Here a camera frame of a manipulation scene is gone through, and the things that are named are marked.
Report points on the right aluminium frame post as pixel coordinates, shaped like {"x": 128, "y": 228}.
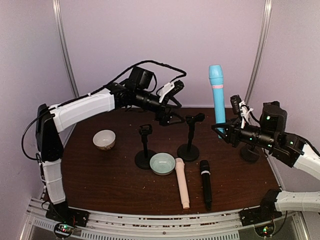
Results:
{"x": 264, "y": 31}

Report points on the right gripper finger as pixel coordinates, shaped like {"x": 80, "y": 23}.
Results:
{"x": 233, "y": 122}
{"x": 222, "y": 130}

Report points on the green ceramic bowl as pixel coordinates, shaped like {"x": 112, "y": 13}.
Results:
{"x": 162, "y": 163}

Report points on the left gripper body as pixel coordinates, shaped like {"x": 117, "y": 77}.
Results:
{"x": 164, "y": 114}

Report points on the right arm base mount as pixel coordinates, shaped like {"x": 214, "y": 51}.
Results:
{"x": 262, "y": 219}

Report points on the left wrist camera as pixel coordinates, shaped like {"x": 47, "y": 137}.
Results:
{"x": 170, "y": 89}

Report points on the blue toy microphone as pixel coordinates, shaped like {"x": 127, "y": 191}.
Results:
{"x": 216, "y": 78}

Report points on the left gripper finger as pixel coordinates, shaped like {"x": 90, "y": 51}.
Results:
{"x": 176, "y": 118}
{"x": 177, "y": 104}

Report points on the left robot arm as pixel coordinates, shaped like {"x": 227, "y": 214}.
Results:
{"x": 52, "y": 120}

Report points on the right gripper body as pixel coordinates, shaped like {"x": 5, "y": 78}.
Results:
{"x": 232, "y": 133}

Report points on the aluminium frame post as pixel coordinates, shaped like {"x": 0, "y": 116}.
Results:
{"x": 64, "y": 48}
{"x": 264, "y": 31}

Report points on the pink toy microphone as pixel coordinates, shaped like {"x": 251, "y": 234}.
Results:
{"x": 182, "y": 183}

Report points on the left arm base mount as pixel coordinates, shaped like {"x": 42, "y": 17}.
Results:
{"x": 67, "y": 222}

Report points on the black microphone stand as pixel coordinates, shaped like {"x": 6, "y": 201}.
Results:
{"x": 189, "y": 152}
{"x": 250, "y": 152}
{"x": 142, "y": 158}

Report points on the left aluminium frame post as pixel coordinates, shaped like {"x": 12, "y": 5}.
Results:
{"x": 64, "y": 48}

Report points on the black microphone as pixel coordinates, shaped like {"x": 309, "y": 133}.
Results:
{"x": 206, "y": 183}

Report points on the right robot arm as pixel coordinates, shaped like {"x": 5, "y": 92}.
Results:
{"x": 291, "y": 149}

